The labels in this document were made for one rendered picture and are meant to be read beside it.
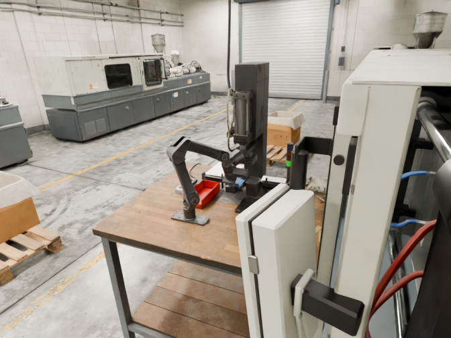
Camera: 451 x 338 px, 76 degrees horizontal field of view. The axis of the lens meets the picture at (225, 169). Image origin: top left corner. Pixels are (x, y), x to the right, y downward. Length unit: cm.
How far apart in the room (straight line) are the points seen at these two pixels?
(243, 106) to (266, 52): 961
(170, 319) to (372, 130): 175
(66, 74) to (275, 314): 607
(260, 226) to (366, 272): 18
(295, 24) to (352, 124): 1053
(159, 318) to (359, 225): 167
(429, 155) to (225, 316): 140
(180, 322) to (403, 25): 1001
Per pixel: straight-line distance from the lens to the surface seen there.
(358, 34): 1070
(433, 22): 604
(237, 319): 196
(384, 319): 108
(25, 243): 326
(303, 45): 1085
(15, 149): 584
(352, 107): 43
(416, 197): 140
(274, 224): 48
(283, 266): 53
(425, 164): 135
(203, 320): 197
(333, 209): 67
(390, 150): 44
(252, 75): 166
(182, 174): 140
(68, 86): 641
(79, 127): 650
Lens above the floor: 173
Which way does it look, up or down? 23 degrees down
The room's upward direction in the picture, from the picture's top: 2 degrees counter-clockwise
